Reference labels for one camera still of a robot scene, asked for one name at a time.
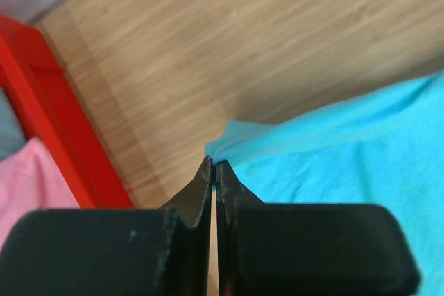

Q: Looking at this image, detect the pink t shirt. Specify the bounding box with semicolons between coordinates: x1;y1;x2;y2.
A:
1;137;79;244

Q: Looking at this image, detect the bright blue t shirt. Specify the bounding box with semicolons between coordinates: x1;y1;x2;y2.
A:
205;72;443;295

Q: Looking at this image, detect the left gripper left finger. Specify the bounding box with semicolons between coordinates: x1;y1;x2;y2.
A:
1;158;212;295

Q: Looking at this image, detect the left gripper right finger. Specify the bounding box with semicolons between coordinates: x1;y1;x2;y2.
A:
215;161;421;295

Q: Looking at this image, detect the grey t shirt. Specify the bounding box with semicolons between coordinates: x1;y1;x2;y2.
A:
0;88;26;160

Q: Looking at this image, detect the red plastic bin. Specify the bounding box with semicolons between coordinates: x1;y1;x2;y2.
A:
1;16;133;209

